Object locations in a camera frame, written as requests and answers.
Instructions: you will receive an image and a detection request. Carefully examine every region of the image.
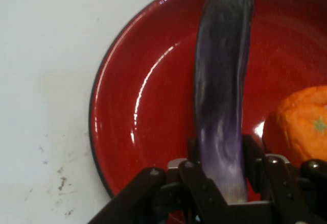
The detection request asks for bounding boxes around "orange toy tangerine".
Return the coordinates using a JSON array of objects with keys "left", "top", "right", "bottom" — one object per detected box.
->
[{"left": 262, "top": 85, "right": 327, "bottom": 168}]

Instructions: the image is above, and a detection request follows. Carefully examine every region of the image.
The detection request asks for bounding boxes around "red round plate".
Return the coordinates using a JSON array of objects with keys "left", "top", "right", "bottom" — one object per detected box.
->
[{"left": 88, "top": 0, "right": 327, "bottom": 224}]

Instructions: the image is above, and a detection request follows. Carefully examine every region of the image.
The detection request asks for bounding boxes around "purple toy eggplant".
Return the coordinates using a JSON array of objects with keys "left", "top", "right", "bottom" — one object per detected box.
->
[{"left": 193, "top": 0, "right": 255, "bottom": 204}]

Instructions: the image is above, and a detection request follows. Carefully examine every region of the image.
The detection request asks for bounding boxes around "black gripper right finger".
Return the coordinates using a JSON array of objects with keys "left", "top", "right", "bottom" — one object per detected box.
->
[{"left": 241, "top": 134, "right": 327, "bottom": 224}]

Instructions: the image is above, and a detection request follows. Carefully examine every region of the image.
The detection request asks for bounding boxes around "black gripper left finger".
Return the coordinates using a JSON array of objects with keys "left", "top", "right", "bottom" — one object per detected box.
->
[{"left": 88, "top": 137, "right": 230, "bottom": 224}]

